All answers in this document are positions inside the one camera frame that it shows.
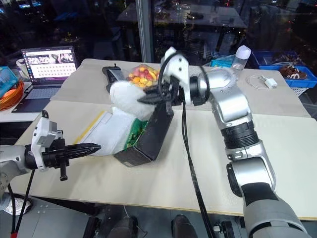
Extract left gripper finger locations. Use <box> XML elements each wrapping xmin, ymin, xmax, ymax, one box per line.
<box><xmin>64</xmin><ymin>143</ymin><xmax>102</xmax><ymax>151</ymax></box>
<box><xmin>65</xmin><ymin>149</ymin><xmax>100</xmax><ymax>158</ymax></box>

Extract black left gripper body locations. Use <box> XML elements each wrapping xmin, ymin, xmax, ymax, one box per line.
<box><xmin>41</xmin><ymin>138</ymin><xmax>72</xmax><ymax>181</ymax></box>

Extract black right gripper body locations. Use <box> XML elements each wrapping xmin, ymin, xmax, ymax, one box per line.
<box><xmin>158</xmin><ymin>75</ymin><xmax>186</xmax><ymax>116</ymax></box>

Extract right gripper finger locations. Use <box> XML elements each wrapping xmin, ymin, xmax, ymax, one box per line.
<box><xmin>137</xmin><ymin>95</ymin><xmax>166</xmax><ymax>105</ymax></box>
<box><xmin>143</xmin><ymin>85</ymin><xmax>164</xmax><ymax>96</ymax></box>

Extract white fluffy shoe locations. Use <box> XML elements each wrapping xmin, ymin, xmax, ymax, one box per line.
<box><xmin>108</xmin><ymin>80</ymin><xmax>157</xmax><ymax>120</ymax></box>

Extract black shoebox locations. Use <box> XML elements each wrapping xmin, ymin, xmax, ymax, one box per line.
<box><xmin>79</xmin><ymin>101</ymin><xmax>174</xmax><ymax>169</ymax></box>

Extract open laptop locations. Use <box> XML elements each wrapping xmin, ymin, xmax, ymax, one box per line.
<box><xmin>11</xmin><ymin>46</ymin><xmax>80</xmax><ymax>114</ymax></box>

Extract bag of colourful candy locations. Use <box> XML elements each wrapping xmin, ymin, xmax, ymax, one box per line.
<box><xmin>125</xmin><ymin>63</ymin><xmax>161</xmax><ymax>88</ymax></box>

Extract white wrapping paper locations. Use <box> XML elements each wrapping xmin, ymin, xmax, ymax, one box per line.
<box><xmin>92</xmin><ymin>107</ymin><xmax>139</xmax><ymax>158</ymax></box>

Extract light blue packet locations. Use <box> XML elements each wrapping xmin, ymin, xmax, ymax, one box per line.
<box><xmin>210</xmin><ymin>55</ymin><xmax>236</xmax><ymax>68</ymax></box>

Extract grey window pillar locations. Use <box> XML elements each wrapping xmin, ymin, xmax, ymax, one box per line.
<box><xmin>135</xmin><ymin>0</ymin><xmax>156</xmax><ymax>63</ymax></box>

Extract white sneaker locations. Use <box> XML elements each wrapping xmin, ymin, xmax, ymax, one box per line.
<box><xmin>0</xmin><ymin>195</ymin><xmax>33</xmax><ymax>217</ymax></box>

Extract clear bottle with white cap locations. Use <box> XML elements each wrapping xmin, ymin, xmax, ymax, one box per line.
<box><xmin>231</xmin><ymin>45</ymin><xmax>252</xmax><ymax>71</ymax></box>

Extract dark rounded shape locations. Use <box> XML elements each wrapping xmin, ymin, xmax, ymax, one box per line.
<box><xmin>113</xmin><ymin>215</ymin><xmax>139</xmax><ymax>238</ymax></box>
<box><xmin>171</xmin><ymin>214</ymin><xmax>197</xmax><ymax>238</ymax></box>

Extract teal box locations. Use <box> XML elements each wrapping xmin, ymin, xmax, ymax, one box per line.
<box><xmin>0</xmin><ymin>66</ymin><xmax>19</xmax><ymax>98</ymax></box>

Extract brown item with white print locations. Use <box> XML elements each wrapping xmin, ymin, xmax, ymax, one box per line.
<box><xmin>279</xmin><ymin>65</ymin><xmax>308</xmax><ymax>80</ymax></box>

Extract blue plastic bin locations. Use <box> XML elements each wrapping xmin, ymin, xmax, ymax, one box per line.
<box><xmin>249</xmin><ymin>51</ymin><xmax>317</xmax><ymax>89</ymax></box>

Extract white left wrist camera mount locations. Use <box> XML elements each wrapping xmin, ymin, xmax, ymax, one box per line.
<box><xmin>31</xmin><ymin>110</ymin><xmax>64</xmax><ymax>172</ymax></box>

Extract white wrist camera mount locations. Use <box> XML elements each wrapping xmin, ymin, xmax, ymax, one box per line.
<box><xmin>31</xmin><ymin>110</ymin><xmax>64</xmax><ymax>172</ymax></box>
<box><xmin>160</xmin><ymin>46</ymin><xmax>193</xmax><ymax>105</ymax></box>

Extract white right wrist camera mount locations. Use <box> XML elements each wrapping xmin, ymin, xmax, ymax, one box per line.
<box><xmin>160</xmin><ymin>46</ymin><xmax>193</xmax><ymax>105</ymax></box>

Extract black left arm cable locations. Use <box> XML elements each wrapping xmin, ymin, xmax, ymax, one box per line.
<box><xmin>7</xmin><ymin>169</ymin><xmax>36</xmax><ymax>238</ymax></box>

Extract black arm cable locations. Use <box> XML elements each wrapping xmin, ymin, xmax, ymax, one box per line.
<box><xmin>7</xmin><ymin>169</ymin><xmax>36</xmax><ymax>238</ymax></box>
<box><xmin>158</xmin><ymin>51</ymin><xmax>215</xmax><ymax>238</ymax></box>

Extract orange cable coil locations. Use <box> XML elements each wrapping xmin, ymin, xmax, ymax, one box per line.
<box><xmin>0</xmin><ymin>80</ymin><xmax>25</xmax><ymax>112</ymax></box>

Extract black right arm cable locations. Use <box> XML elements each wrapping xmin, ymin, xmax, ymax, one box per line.
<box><xmin>158</xmin><ymin>51</ymin><xmax>215</xmax><ymax>238</ymax></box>

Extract white charger with cable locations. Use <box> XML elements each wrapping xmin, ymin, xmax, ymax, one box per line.
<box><xmin>246</xmin><ymin>74</ymin><xmax>277</xmax><ymax>90</ymax></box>

